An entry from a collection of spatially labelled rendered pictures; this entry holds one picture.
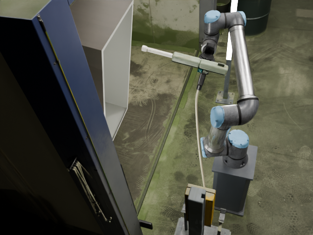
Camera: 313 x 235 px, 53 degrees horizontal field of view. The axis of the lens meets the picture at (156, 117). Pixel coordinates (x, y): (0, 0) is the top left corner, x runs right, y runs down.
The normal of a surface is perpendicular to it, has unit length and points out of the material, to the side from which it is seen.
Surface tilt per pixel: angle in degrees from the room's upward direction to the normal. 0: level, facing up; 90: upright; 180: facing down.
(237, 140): 5
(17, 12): 0
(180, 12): 90
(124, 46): 90
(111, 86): 90
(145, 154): 0
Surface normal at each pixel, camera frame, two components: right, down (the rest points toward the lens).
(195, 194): -0.09, -0.66
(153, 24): -0.31, 0.73
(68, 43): 0.95, 0.18
